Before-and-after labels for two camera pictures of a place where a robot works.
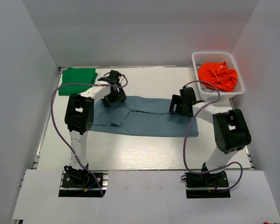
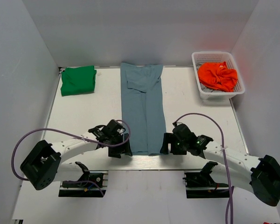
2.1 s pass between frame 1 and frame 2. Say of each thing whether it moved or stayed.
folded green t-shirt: stayed
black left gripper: moved
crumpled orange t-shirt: stayed
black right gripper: moved
